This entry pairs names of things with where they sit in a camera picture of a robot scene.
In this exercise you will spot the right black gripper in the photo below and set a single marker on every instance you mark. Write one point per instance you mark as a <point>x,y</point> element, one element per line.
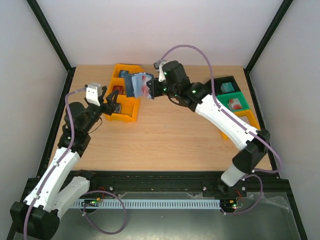
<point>153,87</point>

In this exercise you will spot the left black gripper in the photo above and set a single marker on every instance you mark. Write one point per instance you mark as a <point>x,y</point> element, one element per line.
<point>109,107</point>

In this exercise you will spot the blue leather card holder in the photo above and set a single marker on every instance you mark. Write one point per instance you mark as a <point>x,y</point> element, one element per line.
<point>136,85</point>

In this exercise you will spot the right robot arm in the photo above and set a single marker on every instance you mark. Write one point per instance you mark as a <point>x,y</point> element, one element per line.
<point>173,82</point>

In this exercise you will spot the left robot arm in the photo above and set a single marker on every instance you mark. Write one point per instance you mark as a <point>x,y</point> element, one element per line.
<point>41,211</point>

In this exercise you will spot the black VIP card stack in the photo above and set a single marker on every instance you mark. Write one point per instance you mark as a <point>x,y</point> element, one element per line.
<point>118,108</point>

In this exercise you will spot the red VIP card stack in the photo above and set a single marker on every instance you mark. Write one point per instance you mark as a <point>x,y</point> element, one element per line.
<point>120,89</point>

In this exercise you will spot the blue card stack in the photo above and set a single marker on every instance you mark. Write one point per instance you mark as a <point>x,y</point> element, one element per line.
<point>123,73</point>

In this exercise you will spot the teal card stack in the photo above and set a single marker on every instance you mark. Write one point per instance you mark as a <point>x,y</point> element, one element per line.
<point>227,87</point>

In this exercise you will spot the white red card stack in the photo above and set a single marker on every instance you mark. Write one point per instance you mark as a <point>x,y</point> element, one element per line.
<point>234,104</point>

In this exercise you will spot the yellow three-compartment bin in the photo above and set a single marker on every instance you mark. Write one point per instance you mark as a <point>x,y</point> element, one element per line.
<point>129,105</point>

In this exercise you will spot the black bin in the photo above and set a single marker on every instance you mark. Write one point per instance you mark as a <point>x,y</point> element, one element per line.
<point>219,80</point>

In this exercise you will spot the green bin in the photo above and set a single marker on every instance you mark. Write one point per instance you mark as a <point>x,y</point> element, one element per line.
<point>224,99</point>

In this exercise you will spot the yellow bin right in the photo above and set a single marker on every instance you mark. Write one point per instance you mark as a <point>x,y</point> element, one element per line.
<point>248,117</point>

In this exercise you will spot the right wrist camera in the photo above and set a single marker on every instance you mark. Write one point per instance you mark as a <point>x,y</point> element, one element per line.
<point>158,65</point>

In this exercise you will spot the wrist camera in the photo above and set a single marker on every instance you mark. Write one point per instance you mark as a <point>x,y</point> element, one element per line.
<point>92,93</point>
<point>158,65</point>

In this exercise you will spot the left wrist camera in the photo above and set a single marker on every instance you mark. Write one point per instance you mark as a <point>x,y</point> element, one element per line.
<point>92,93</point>

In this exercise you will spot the black frame post left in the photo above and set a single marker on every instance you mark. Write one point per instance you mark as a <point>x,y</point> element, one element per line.
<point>42,20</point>

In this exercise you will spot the black frame post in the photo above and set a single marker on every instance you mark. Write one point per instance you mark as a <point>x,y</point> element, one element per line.
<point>276,20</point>
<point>42,20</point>

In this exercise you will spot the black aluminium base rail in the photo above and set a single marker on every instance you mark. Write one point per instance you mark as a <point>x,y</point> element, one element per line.
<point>207,183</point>

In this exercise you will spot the light blue cable duct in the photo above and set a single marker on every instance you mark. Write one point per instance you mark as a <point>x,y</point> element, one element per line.
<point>189,204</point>

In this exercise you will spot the black frame post right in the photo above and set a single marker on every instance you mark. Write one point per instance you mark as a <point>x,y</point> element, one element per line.
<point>276,20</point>

